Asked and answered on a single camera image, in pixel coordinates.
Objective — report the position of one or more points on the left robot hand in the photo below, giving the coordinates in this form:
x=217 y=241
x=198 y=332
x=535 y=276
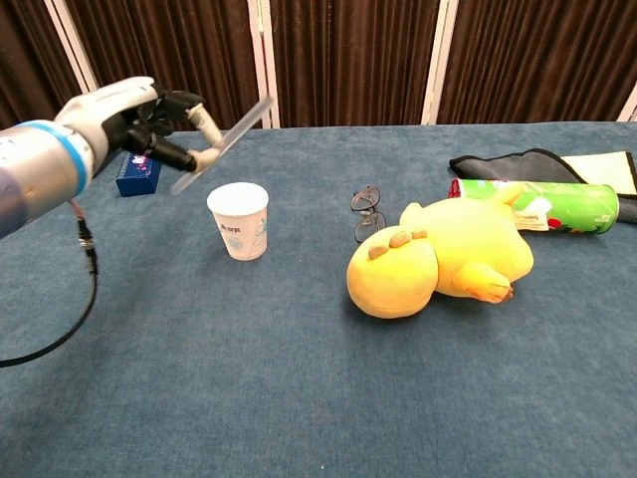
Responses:
x=124 y=119

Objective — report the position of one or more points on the transparent plastic straw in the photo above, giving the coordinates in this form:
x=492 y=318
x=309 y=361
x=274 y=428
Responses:
x=234 y=137

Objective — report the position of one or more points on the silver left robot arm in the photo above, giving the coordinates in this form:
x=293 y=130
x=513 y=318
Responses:
x=35 y=171

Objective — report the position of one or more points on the white paper cup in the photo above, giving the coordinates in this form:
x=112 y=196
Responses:
x=240 y=231

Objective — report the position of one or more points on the blue rectangular box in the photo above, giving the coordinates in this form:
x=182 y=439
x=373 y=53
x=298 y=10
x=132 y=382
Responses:
x=137 y=176

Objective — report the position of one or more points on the brown folding screen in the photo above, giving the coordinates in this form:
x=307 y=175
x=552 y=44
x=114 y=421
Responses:
x=348 y=60

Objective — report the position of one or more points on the dark-framed eyeglasses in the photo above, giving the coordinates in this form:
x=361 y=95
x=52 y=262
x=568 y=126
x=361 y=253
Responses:
x=368 y=213

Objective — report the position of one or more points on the yellow plush duck toy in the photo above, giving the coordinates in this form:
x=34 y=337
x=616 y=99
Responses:
x=438 y=259

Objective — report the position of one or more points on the green chips can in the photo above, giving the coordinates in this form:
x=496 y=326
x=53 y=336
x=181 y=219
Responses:
x=572 y=204

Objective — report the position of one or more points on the grey and white cloth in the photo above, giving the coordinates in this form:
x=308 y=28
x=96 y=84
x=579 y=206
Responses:
x=597 y=171

